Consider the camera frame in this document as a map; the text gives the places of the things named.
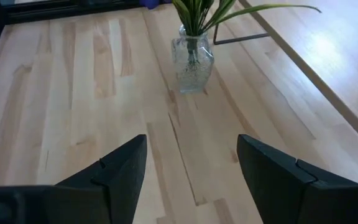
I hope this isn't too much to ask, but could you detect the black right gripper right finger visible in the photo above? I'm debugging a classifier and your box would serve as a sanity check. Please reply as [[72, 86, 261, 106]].
[[236, 134, 358, 224]]

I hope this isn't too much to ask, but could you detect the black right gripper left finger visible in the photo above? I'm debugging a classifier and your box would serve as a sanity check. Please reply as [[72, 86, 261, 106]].
[[0, 134, 148, 224]]

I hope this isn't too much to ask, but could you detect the purple flower bunch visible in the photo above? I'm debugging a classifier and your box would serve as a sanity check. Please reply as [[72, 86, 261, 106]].
[[139, 0, 162, 9]]

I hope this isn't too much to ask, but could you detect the dense blue flower bunch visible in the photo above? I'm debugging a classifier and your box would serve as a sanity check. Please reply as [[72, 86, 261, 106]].
[[197, 0, 322, 38]]

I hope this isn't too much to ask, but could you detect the sparse blue flower bunch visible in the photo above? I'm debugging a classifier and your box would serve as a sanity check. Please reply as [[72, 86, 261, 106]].
[[172, 0, 217, 62]]

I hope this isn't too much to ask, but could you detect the squat textured glass vase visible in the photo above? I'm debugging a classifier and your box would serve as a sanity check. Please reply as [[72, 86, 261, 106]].
[[171, 24, 215, 94]]

